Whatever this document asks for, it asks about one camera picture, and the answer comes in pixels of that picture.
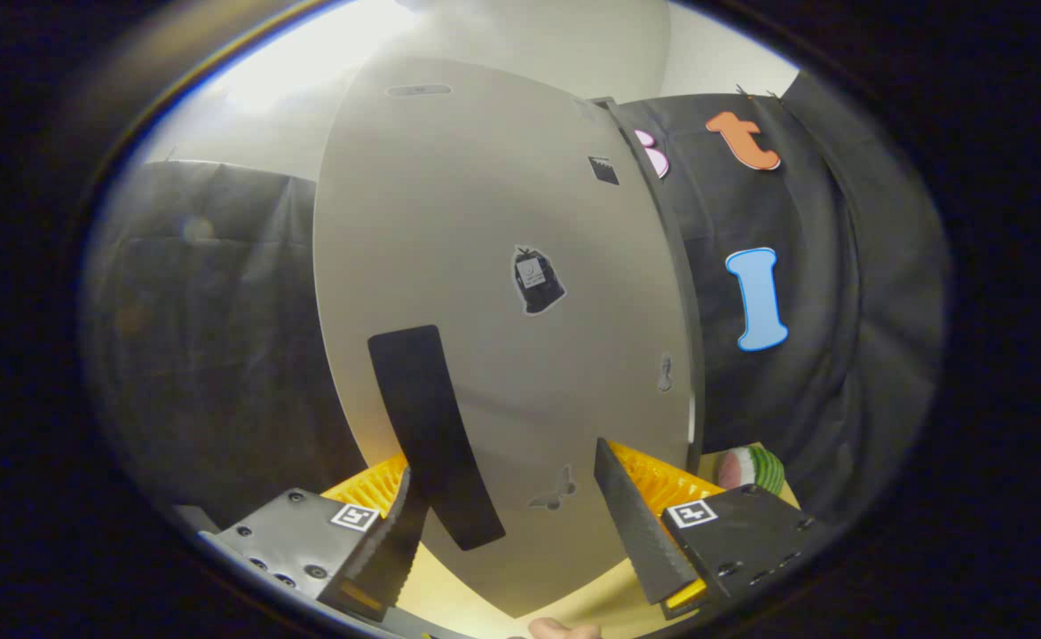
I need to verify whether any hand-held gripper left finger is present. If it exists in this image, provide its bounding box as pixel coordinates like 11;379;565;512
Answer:
214;454;432;622

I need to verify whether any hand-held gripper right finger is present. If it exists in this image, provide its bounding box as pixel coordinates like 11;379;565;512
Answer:
594;437;832;620

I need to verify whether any grey shoe cabinet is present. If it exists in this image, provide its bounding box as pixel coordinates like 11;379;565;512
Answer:
591;96;707;476

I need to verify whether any watermelon toy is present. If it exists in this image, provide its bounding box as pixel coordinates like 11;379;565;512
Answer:
715;446;785;496

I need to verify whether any black backdrop cloth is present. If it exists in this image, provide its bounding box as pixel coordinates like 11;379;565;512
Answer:
85;71;951;533

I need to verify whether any black door handle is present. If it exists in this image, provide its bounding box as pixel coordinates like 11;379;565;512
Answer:
367;325;507;551

